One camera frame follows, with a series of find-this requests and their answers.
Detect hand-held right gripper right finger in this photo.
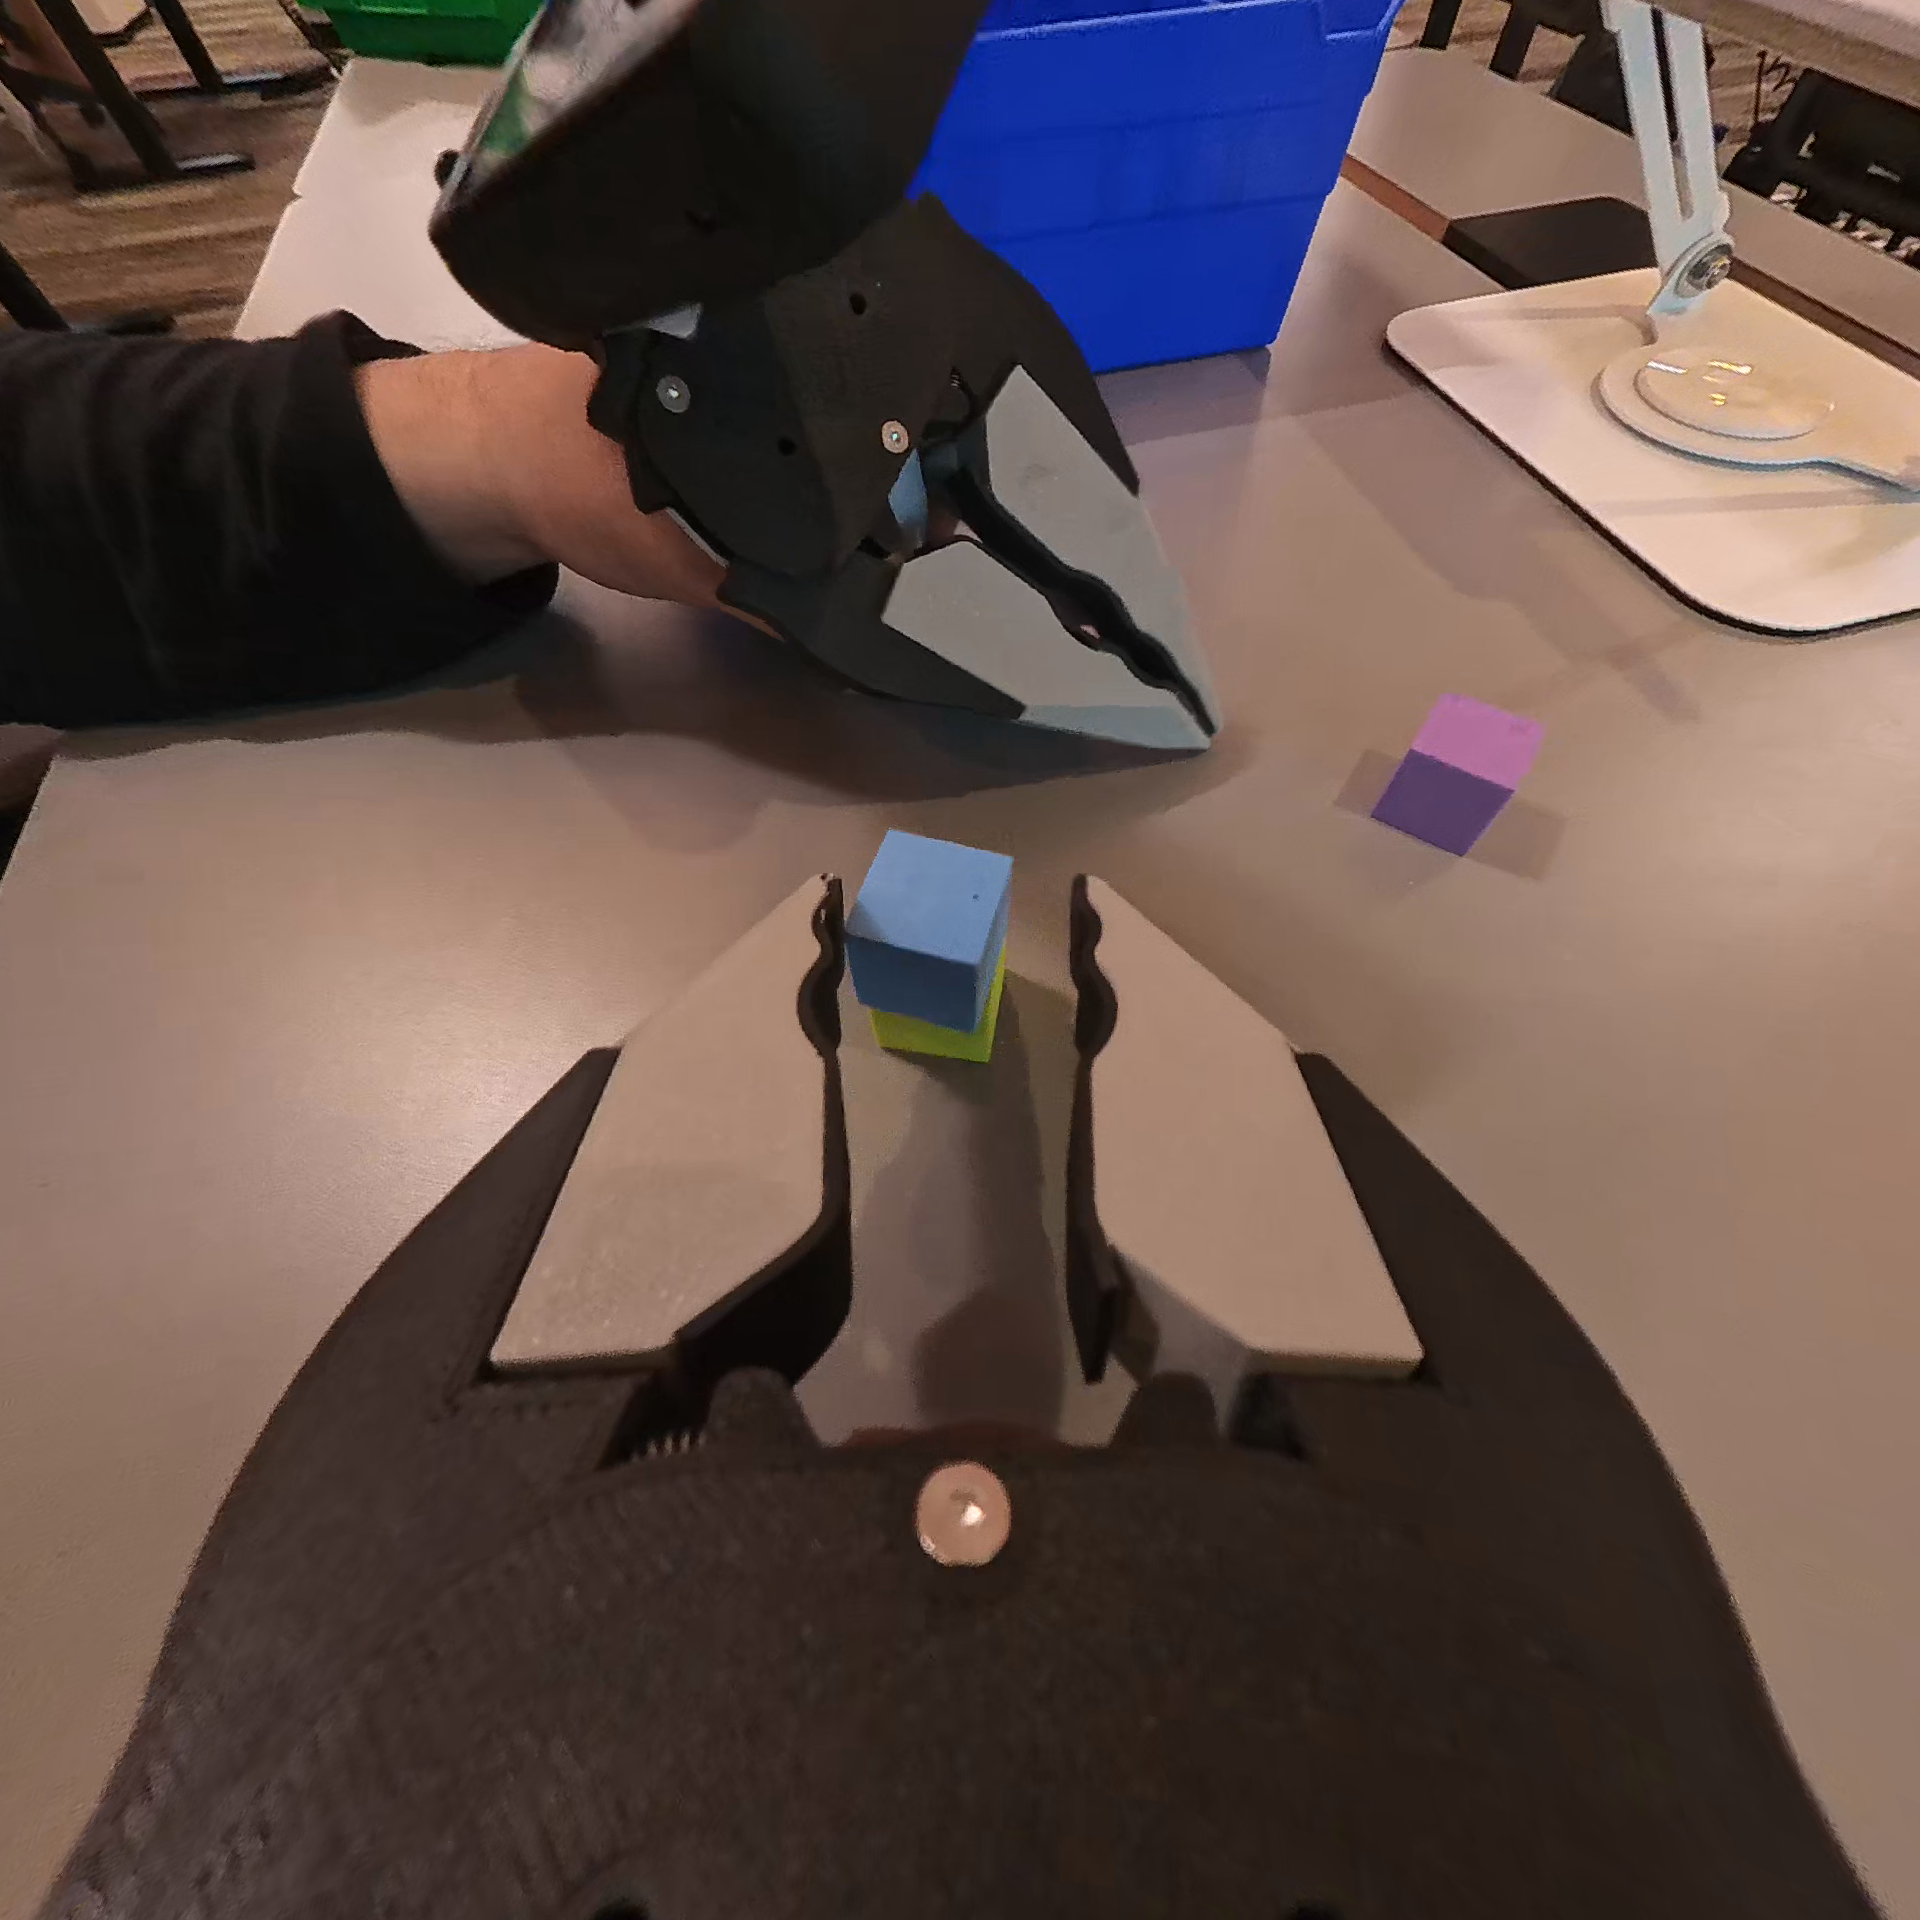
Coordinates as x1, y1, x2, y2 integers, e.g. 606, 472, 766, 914
1066, 873, 1426, 1413

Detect black desk frame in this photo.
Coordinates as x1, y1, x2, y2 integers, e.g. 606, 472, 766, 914
0, 0, 256, 195

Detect person's left hand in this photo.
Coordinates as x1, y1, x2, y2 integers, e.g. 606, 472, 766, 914
357, 342, 783, 635

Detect yellow foam cube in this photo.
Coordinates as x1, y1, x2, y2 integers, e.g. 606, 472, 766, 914
871, 960, 1010, 1068

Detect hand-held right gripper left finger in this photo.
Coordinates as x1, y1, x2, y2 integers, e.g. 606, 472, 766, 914
486, 873, 855, 1389

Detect blue foam cube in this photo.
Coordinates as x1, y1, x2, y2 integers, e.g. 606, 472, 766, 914
843, 829, 1018, 1037

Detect person's left forearm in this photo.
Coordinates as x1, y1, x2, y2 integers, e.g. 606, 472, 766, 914
0, 310, 557, 729

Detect green storage bin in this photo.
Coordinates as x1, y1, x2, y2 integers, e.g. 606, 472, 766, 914
300, 0, 548, 64

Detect large blue storage bin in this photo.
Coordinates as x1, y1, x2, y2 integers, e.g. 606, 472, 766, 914
907, 0, 1404, 374

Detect purple foam cube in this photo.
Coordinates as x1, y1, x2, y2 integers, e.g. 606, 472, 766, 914
1370, 692, 1548, 860

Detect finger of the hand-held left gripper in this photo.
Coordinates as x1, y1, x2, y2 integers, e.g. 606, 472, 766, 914
882, 537, 1215, 753
931, 363, 1215, 729

